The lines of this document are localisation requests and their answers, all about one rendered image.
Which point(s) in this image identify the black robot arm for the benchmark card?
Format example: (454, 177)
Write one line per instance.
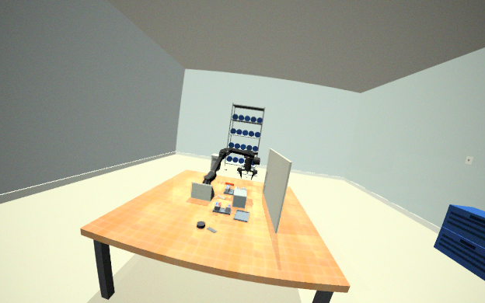
(225, 152)

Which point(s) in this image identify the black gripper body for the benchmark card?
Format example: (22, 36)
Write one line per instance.
(247, 169)

